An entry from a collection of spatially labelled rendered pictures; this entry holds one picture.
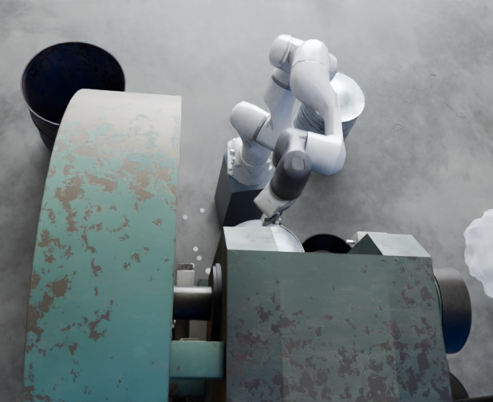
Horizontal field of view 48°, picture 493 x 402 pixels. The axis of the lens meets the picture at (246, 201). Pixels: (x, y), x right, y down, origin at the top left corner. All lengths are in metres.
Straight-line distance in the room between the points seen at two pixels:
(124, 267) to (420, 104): 2.69
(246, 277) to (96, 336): 0.34
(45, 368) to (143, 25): 2.64
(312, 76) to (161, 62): 1.63
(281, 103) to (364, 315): 1.00
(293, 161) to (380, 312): 0.47
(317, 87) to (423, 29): 2.14
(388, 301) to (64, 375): 0.58
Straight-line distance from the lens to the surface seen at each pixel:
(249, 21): 3.31
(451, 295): 1.19
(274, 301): 0.99
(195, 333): 1.77
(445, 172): 3.11
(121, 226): 0.75
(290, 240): 1.81
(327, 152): 1.42
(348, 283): 1.03
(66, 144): 0.84
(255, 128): 1.92
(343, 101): 2.71
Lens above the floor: 2.44
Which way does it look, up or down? 65 degrees down
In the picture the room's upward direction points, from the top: 20 degrees clockwise
